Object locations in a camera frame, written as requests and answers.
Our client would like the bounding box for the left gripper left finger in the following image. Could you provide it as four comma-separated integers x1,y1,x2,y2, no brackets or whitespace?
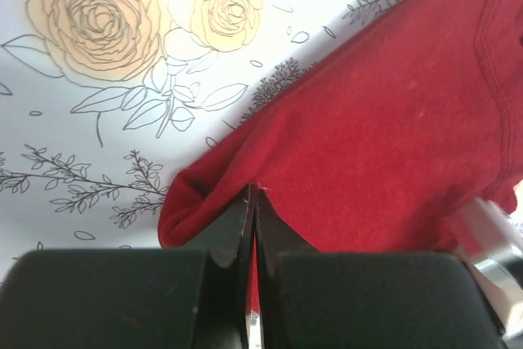
1,187,253,348

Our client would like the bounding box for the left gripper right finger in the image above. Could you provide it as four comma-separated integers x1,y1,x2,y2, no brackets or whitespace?
255,191,503,348

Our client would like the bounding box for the red t shirt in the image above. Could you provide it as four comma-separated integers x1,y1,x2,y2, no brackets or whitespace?
157,0,523,317

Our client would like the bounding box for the floral table cloth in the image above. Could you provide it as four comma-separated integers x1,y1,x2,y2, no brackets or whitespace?
0,0,523,349

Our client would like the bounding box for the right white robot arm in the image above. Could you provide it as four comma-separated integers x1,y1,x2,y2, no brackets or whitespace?
447,198,522,342

